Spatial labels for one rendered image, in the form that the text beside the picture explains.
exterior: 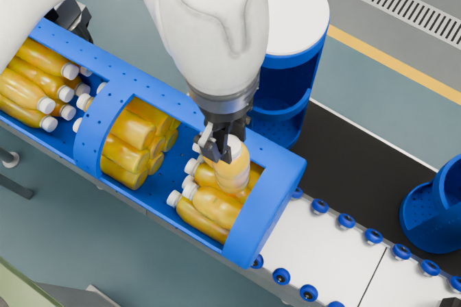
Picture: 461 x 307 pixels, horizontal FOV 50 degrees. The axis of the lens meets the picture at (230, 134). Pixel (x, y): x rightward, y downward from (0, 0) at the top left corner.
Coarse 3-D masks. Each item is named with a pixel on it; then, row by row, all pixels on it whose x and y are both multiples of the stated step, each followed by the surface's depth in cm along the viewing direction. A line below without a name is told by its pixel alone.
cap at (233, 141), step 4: (228, 136) 82; (232, 136) 82; (236, 136) 82; (228, 140) 82; (232, 140) 82; (236, 140) 82; (228, 144) 82; (232, 144) 82; (236, 144) 82; (240, 144) 82; (232, 148) 82; (236, 148) 82; (240, 148) 82; (232, 152) 81; (236, 152) 81; (232, 156) 82
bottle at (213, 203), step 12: (192, 192) 112; (204, 192) 111; (216, 192) 111; (204, 204) 110; (216, 204) 110; (228, 204) 110; (240, 204) 111; (204, 216) 112; (216, 216) 110; (228, 216) 109; (228, 228) 110
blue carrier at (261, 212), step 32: (32, 32) 117; (64, 32) 122; (96, 64) 114; (128, 64) 120; (96, 96) 109; (128, 96) 109; (160, 96) 111; (32, 128) 130; (64, 128) 135; (96, 128) 108; (192, 128) 130; (96, 160) 110; (256, 160) 103; (288, 160) 106; (128, 192) 120; (160, 192) 126; (256, 192) 100; (288, 192) 102; (256, 224) 99; (224, 256) 109; (256, 256) 114
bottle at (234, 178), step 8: (240, 152) 83; (248, 152) 87; (232, 160) 84; (240, 160) 84; (248, 160) 87; (216, 168) 86; (224, 168) 85; (232, 168) 85; (240, 168) 85; (248, 168) 90; (216, 176) 92; (224, 176) 88; (232, 176) 87; (240, 176) 88; (248, 176) 94; (224, 184) 93; (232, 184) 92; (240, 184) 93; (232, 192) 97
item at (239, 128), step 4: (236, 120) 77; (236, 124) 77; (240, 124) 77; (244, 124) 77; (232, 128) 80; (236, 128) 79; (240, 128) 78; (244, 128) 78; (232, 132) 82; (236, 132) 81; (240, 132) 79; (244, 132) 80; (240, 136) 81; (244, 136) 81; (244, 140) 83
